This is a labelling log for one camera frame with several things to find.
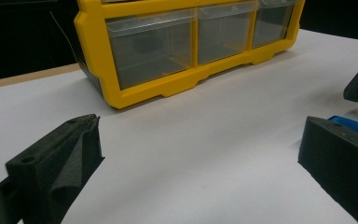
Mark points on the set of clear drawers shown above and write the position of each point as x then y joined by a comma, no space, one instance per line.
149,53

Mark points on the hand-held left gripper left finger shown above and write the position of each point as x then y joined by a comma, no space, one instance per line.
52,168

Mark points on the yellow and black drawer organizer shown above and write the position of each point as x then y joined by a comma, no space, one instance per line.
93,56

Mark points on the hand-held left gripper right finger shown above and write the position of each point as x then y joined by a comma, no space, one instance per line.
341,161

